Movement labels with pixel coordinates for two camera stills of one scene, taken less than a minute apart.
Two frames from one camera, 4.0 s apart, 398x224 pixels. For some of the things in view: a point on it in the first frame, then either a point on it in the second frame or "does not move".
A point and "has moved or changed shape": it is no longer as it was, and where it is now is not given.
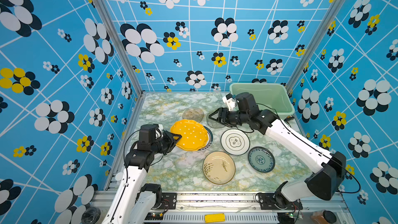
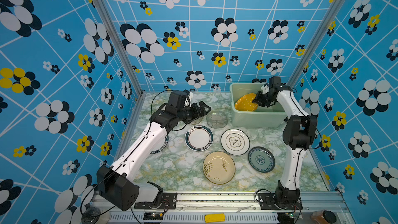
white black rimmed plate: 235,141 does not move
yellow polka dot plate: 194,136 has moved or changed shape
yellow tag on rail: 215,218 does not move
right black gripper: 219,110 to 257,100
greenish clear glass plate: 213,123 does not move
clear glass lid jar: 90,215 does not move
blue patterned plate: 261,159 does not move
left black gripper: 171,139 to 197,113
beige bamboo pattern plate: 218,167 does not move
